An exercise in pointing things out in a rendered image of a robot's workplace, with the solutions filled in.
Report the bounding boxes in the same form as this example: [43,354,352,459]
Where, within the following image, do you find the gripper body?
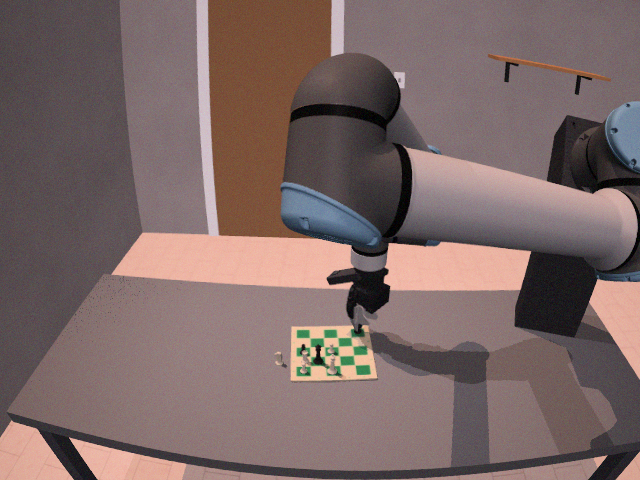
[348,267,390,314]

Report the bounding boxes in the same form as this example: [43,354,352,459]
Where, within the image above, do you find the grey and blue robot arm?
[280,53,640,285]

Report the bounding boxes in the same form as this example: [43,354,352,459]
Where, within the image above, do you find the green and cream chessboard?
[291,325,377,382]

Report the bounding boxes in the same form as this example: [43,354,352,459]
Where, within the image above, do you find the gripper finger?
[360,308,378,329]
[346,293,370,332]

